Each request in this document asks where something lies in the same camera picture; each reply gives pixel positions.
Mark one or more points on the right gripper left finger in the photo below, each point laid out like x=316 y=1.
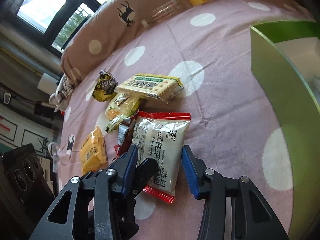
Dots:
x=94 y=206

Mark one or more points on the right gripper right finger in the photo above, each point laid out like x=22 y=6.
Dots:
x=252 y=216

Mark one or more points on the pink polka dot bedsheet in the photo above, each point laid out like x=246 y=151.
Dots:
x=194 y=60

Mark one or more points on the black yellow snack bag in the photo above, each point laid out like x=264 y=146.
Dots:
x=104 y=90

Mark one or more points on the clear plastic bottle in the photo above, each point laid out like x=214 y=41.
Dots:
x=163 y=13

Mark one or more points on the yellow cracker packet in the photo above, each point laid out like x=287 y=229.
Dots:
x=151 y=87

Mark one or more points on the pale yellow snack bag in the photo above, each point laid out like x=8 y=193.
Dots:
x=122 y=106

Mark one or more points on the orange yellow cake packet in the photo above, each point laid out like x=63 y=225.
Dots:
x=93 y=151

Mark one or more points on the green cardboard box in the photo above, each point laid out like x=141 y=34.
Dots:
x=285 y=59

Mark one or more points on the white striped cloth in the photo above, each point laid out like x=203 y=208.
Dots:
x=62 y=95

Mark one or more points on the small red white packets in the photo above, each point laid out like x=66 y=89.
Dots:
x=125 y=134

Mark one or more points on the white red-edged snack packet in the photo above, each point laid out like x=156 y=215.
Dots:
x=161 y=136

